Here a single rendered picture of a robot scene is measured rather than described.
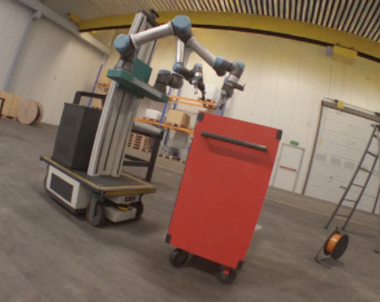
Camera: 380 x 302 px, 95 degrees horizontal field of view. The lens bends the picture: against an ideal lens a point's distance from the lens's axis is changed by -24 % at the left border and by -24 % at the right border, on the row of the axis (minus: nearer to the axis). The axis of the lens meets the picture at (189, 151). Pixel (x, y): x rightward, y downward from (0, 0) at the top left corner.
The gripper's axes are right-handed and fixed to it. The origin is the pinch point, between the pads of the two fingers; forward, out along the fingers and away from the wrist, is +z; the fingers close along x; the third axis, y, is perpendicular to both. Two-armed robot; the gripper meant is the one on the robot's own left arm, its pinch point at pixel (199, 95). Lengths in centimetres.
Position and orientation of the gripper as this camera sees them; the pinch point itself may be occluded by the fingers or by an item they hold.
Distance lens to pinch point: 183.9
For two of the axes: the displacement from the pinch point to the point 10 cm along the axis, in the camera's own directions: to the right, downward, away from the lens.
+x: 4.9, 2.6, 8.3
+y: 8.7, -1.7, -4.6
